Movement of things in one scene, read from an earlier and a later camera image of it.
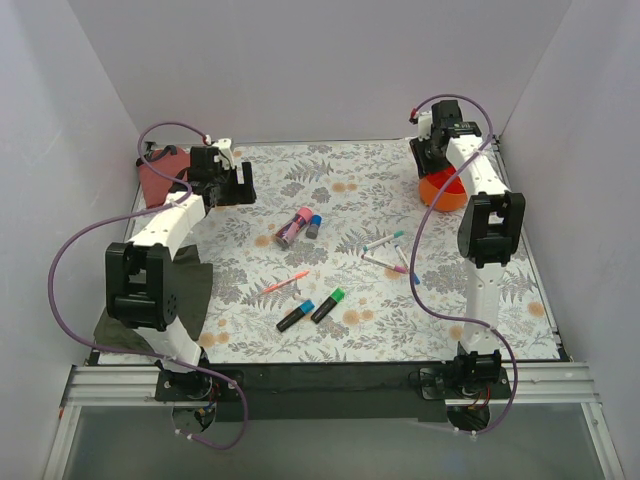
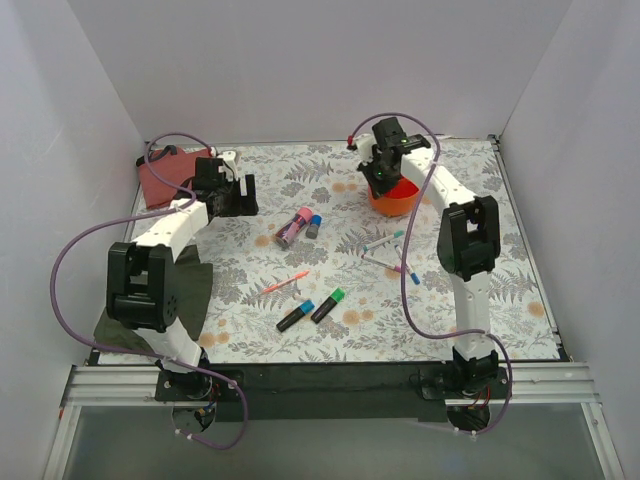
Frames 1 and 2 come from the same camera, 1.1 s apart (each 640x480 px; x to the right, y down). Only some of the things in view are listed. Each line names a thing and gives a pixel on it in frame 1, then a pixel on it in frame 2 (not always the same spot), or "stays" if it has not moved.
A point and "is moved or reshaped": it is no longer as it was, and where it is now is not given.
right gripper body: [422, 157] -> [382, 176]
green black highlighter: [336, 297] stays
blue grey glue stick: [315, 222] stays
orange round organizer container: [429, 187] is moved or reshaped
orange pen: [285, 282] stays
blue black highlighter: [304, 309] stays
